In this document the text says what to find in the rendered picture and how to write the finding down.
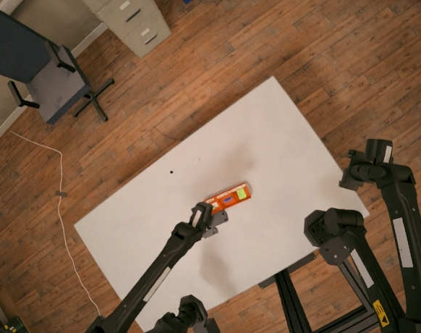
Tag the lime green sticky note pad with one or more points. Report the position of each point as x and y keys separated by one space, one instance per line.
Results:
x=241 y=193

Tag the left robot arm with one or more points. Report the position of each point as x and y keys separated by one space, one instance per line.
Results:
x=121 y=319

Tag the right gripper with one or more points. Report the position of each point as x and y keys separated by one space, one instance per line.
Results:
x=351 y=174

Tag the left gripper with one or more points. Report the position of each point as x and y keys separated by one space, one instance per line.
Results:
x=215 y=230

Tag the orange three-compartment bin rack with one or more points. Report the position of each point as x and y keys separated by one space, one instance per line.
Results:
x=227 y=194

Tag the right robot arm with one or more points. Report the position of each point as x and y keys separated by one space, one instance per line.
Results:
x=396 y=183

